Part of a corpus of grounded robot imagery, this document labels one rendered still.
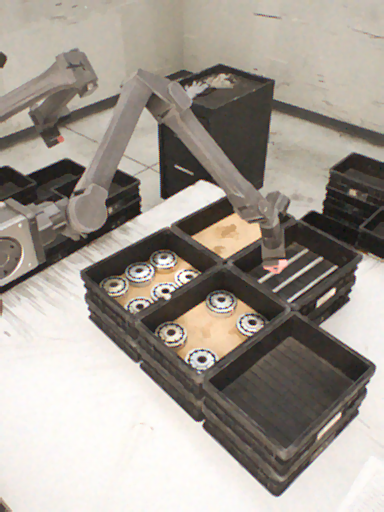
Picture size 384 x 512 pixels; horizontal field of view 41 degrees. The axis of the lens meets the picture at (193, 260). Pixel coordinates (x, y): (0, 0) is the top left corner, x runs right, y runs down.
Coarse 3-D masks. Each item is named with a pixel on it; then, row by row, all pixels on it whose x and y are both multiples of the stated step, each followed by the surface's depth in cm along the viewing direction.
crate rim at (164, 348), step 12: (204, 276) 169; (240, 276) 169; (168, 300) 160; (276, 300) 161; (144, 312) 156; (156, 336) 148; (252, 336) 149; (168, 348) 145; (240, 348) 145; (180, 360) 142; (192, 372) 139; (204, 372) 139
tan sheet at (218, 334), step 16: (240, 304) 173; (176, 320) 167; (192, 320) 167; (208, 320) 167; (224, 320) 167; (192, 336) 162; (208, 336) 162; (224, 336) 162; (176, 352) 157; (224, 352) 157
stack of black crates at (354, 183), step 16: (352, 160) 310; (368, 160) 304; (336, 176) 290; (352, 176) 306; (368, 176) 306; (336, 192) 295; (352, 192) 289; (368, 192) 282; (336, 208) 301; (352, 208) 294; (368, 208) 287; (352, 224) 299
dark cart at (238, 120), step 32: (224, 64) 336; (224, 96) 304; (256, 96) 308; (160, 128) 319; (224, 128) 298; (256, 128) 324; (160, 160) 334; (192, 160) 315; (256, 160) 342; (160, 192) 350
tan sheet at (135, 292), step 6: (180, 258) 192; (180, 264) 189; (186, 264) 189; (180, 270) 187; (156, 276) 184; (162, 276) 184; (168, 276) 184; (174, 276) 184; (156, 282) 181; (174, 282) 181; (132, 288) 179; (138, 288) 179; (144, 288) 179; (150, 288) 179; (132, 294) 176; (138, 294) 176; (144, 294) 176; (126, 300) 174
